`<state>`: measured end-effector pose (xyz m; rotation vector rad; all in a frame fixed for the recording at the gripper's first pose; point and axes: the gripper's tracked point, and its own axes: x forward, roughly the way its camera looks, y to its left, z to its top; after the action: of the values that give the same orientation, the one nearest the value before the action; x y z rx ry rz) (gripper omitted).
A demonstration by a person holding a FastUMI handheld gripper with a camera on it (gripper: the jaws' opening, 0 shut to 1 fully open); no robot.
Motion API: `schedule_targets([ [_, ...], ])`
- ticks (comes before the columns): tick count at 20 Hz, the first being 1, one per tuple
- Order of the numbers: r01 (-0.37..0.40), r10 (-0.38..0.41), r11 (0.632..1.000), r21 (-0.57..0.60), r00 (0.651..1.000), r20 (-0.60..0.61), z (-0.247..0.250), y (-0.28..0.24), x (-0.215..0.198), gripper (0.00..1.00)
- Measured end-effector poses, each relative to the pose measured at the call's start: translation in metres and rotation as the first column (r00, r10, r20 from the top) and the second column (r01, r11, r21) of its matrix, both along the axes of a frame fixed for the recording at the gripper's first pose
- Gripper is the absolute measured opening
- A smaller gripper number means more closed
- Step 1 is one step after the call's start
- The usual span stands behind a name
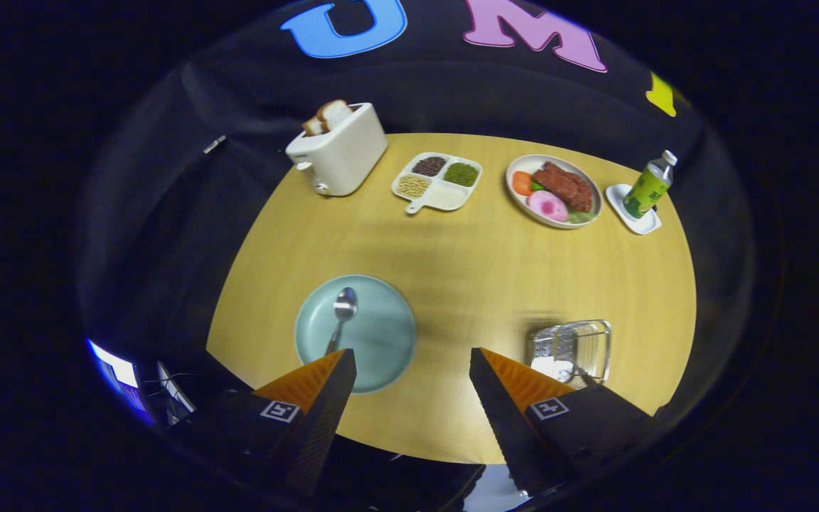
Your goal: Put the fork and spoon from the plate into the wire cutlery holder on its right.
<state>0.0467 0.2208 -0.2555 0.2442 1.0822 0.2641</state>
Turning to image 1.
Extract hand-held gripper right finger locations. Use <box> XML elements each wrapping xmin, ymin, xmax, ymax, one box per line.
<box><xmin>469</xmin><ymin>347</ymin><xmax>659</xmax><ymax>497</ymax></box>

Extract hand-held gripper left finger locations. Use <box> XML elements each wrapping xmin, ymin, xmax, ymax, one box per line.
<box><xmin>168</xmin><ymin>348</ymin><xmax>358</xmax><ymax>497</ymax></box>

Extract metal spoon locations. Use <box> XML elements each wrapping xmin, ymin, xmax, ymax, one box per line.
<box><xmin>324</xmin><ymin>287</ymin><xmax>358</xmax><ymax>356</ymax></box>

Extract teal round plate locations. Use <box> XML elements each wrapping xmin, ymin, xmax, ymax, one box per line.
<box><xmin>294</xmin><ymin>274</ymin><xmax>417</xmax><ymax>395</ymax></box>

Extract clear plastic container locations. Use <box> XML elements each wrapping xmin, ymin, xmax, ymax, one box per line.
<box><xmin>527</xmin><ymin>319</ymin><xmax>612</xmax><ymax>388</ymax></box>

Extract white round food plate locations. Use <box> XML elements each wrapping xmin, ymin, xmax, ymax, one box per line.
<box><xmin>505</xmin><ymin>154</ymin><xmax>603</xmax><ymax>229</ymax></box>

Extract bright screen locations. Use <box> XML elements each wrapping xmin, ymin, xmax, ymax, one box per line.
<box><xmin>86</xmin><ymin>339</ymin><xmax>158</xmax><ymax>427</ymax></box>

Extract pink round slice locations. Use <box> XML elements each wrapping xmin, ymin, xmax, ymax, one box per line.
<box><xmin>528</xmin><ymin>190</ymin><xmax>569</xmax><ymax>223</ymax></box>

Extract white divided tray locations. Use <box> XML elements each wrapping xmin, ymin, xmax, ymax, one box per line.
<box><xmin>391</xmin><ymin>151</ymin><xmax>483</xmax><ymax>215</ymax></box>

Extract white square coaster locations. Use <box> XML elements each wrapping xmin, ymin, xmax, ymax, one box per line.
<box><xmin>606</xmin><ymin>183</ymin><xmax>663</xmax><ymax>235</ymax></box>

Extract red meat pieces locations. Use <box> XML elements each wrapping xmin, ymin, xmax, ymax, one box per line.
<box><xmin>530</xmin><ymin>161</ymin><xmax>594</xmax><ymax>213</ymax></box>

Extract pile of green beans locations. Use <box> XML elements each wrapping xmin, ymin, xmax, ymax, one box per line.
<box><xmin>443</xmin><ymin>162</ymin><xmax>480</xmax><ymax>188</ymax></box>

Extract white toaster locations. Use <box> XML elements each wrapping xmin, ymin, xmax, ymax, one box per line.
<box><xmin>285</xmin><ymin>103</ymin><xmax>388</xmax><ymax>198</ymax></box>

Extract green label drink bottle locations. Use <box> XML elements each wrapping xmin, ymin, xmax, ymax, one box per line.
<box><xmin>622</xmin><ymin>150</ymin><xmax>678</xmax><ymax>219</ymax></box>

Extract large toast bread slice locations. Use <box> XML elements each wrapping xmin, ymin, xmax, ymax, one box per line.
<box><xmin>316</xmin><ymin>100</ymin><xmax>353</xmax><ymax>132</ymax></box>

